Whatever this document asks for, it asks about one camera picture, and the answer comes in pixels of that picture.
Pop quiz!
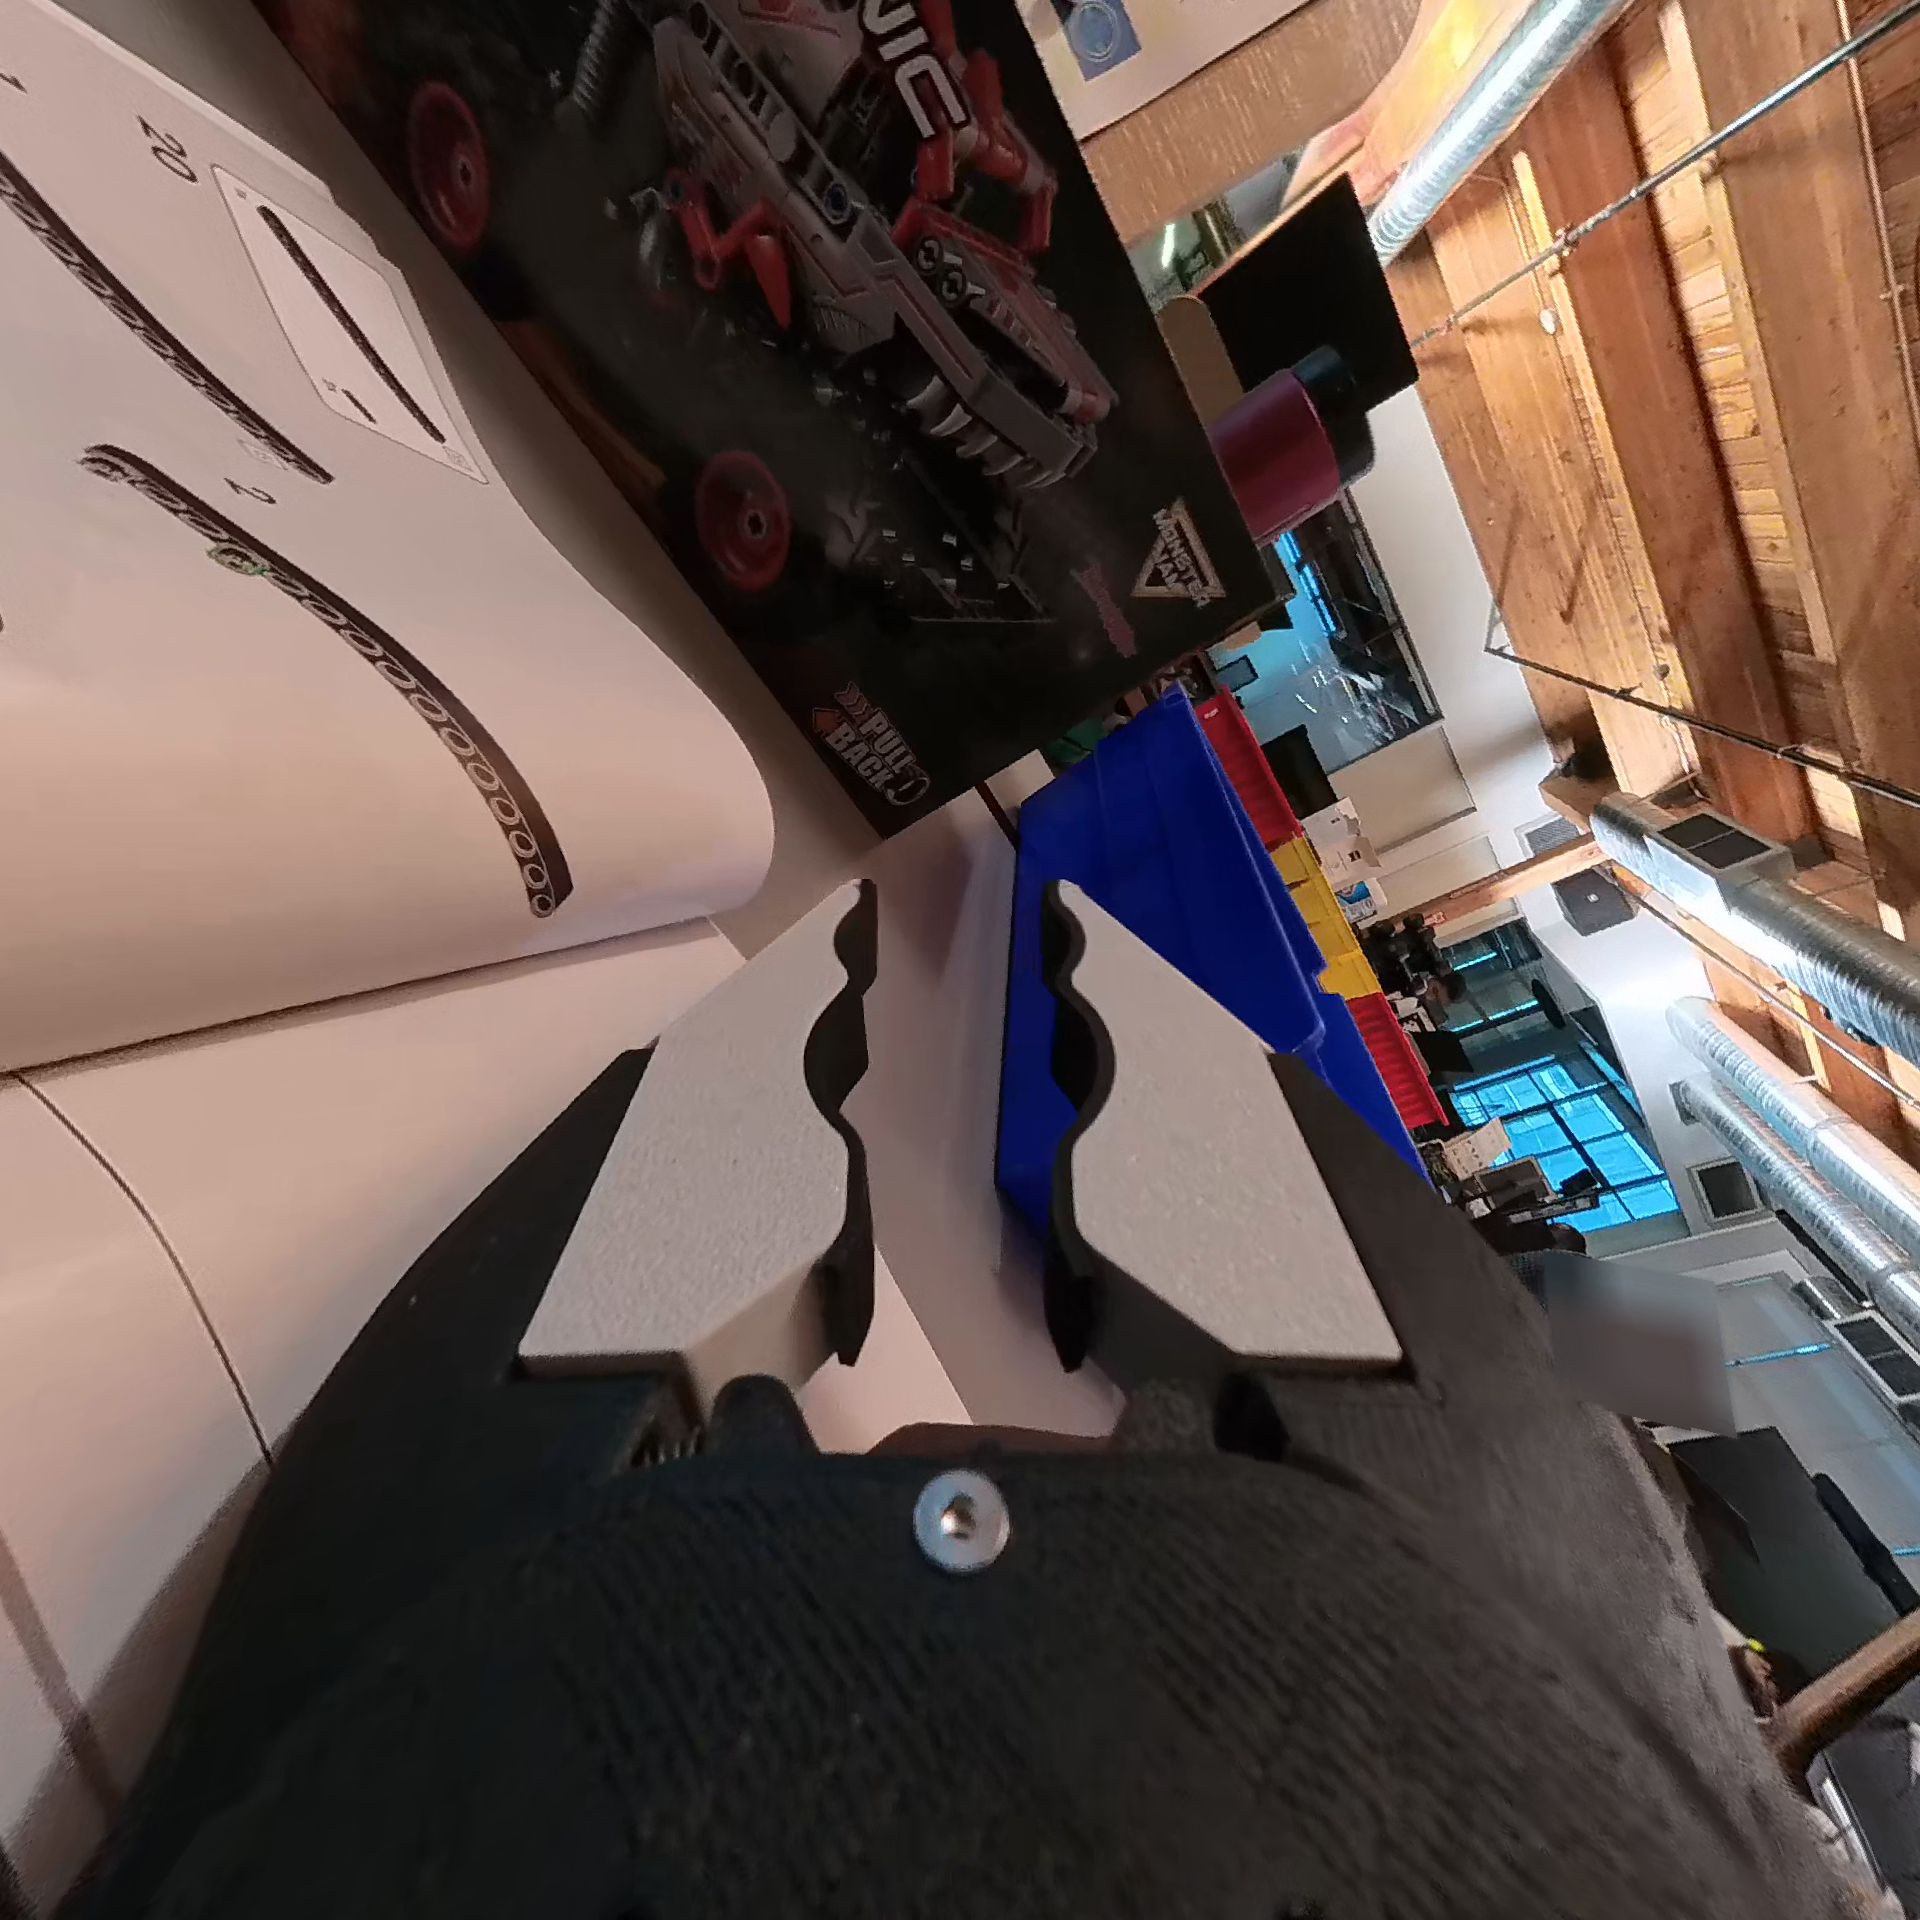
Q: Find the wood framed white poster board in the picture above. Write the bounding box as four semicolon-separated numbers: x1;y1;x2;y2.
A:
1019;0;1427;243

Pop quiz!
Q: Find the red plastic bin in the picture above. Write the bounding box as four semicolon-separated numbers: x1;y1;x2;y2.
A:
1341;990;1448;1126
1191;682;1308;849

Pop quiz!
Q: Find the white instruction booklet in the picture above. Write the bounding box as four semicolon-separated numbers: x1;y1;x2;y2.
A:
0;60;777;1920

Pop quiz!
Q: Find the maroon cylindrical bottle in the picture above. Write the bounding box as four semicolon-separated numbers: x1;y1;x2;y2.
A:
1206;346;1374;549

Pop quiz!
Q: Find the grey desk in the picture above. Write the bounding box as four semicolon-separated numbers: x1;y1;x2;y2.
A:
89;0;1143;1457

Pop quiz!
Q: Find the blue plastic bin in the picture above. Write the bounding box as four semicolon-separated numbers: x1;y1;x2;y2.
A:
995;689;1433;1248

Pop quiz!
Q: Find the silver air duct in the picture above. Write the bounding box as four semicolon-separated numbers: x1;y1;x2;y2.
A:
1664;996;1920;1307
1591;796;1920;1052
1365;0;1637;256

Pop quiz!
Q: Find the yellow plastic bin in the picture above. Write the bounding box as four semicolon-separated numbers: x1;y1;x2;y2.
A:
1267;832;1383;1000

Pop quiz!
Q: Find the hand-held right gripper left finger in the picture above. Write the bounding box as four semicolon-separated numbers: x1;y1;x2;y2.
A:
516;881;879;1396

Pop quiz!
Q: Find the black flat panel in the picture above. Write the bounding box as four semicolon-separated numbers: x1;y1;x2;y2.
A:
1200;171;1420;414

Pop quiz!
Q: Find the black toy truck box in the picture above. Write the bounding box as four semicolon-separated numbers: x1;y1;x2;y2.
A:
255;0;1296;841

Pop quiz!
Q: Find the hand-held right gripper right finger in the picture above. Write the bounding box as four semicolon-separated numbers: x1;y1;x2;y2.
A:
1040;881;1407;1395

